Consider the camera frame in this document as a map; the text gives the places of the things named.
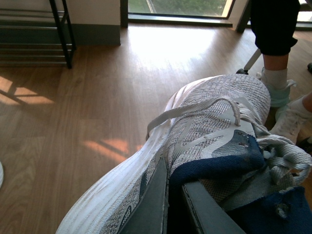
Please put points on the bystander leg black trousers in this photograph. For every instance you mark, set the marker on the bystander leg black trousers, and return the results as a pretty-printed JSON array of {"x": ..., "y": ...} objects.
[{"x": 273, "y": 23}]

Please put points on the black metal shoe rack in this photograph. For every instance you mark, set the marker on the black metal shoe rack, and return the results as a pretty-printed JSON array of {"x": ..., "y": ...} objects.
[{"x": 36, "y": 33}]

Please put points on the grey knit sneaker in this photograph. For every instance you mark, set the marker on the grey knit sneaker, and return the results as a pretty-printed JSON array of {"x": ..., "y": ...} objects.
[{"x": 211, "y": 131}]

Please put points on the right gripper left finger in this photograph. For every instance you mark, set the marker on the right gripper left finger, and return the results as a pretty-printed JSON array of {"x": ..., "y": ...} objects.
[{"x": 151, "y": 214}]

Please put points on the office chair base leg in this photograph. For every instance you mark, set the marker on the office chair base leg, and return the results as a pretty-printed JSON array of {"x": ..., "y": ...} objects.
[{"x": 250, "y": 63}]

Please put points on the bystander white sneaker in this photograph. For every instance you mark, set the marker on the bystander white sneaker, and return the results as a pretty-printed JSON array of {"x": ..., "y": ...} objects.
[
  {"x": 291, "y": 117},
  {"x": 280, "y": 93}
]

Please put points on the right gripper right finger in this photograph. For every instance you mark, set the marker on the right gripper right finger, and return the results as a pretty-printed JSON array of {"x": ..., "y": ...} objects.
[{"x": 204, "y": 214}]

